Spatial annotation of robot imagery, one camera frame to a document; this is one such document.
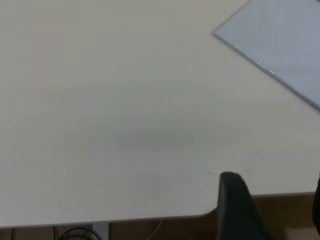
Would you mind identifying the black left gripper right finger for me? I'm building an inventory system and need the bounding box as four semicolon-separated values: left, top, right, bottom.
312;174;320;227

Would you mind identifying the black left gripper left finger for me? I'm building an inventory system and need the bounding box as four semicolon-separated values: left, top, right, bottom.
217;171;272;240

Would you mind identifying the white floor cable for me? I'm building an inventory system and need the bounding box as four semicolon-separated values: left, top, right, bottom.
146;218;165;240

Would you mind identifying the dark coiled floor cable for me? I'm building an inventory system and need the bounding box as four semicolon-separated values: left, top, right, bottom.
51;224;101;240

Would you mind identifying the white table leg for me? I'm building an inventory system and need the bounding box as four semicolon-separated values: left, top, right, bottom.
91;221;111;240

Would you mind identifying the clear plastic zipper bag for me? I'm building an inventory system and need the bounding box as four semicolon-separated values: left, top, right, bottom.
212;0;320;113

